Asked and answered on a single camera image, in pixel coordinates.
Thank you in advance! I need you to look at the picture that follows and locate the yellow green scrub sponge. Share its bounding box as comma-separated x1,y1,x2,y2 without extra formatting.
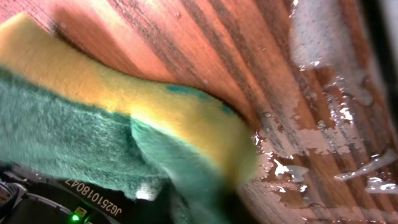
1,13,257,223

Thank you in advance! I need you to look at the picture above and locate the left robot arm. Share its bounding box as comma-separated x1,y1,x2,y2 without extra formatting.
1,165,172,224

